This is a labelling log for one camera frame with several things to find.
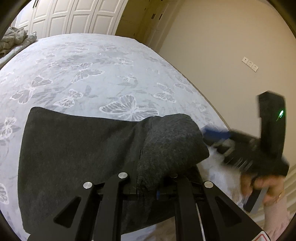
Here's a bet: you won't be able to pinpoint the crumpled grey blanket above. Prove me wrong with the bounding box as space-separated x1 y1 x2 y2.
0 26 37 56

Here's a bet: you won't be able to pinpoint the bed with butterfly sheet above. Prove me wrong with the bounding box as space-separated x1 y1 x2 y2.
0 34 230 241

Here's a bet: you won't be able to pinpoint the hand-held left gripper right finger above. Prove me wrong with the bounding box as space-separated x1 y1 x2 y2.
157 173 264 241

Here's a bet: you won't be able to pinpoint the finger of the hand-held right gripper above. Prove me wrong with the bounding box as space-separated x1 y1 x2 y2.
211 139 236 156
202 126 234 141

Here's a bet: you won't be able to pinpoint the beige hallway cabinet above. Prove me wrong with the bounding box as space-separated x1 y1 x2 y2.
115 0 176 50

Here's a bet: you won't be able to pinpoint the light grey duvet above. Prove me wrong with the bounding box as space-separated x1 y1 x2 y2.
0 37 38 68

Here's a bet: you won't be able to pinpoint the person's right forearm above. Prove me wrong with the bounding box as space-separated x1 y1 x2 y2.
264 199 293 241

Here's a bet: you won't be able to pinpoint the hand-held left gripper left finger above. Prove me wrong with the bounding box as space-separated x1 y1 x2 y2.
27 159 142 241

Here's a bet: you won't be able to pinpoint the dark grey pants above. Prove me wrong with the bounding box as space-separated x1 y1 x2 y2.
17 107 210 235

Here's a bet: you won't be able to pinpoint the white panelled wardrobe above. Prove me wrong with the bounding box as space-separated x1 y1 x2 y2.
13 0 129 36

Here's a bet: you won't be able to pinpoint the person's right hand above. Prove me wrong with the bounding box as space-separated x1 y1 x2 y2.
240 175 285 204

